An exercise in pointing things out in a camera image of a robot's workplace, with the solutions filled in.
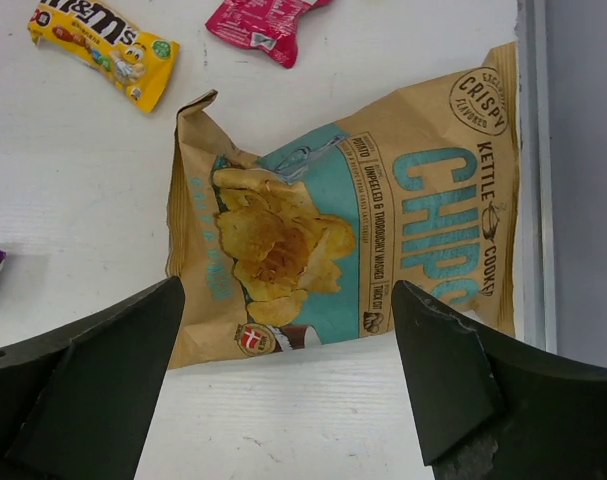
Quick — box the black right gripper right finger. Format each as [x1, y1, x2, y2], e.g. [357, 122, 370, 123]
[392, 281, 607, 479]

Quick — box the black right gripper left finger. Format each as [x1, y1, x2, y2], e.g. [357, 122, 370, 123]
[0, 277, 185, 479]

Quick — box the brown kettle chips bag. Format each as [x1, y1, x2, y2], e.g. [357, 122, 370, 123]
[167, 43, 519, 369]

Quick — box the yellow m&m's candy packet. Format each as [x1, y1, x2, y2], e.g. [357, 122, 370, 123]
[28, 0, 180, 114]

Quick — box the pink snack packet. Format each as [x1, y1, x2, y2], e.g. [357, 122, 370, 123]
[205, 0, 331, 69]

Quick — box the aluminium table edge rail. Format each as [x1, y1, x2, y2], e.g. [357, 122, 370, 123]
[515, 1, 558, 353]

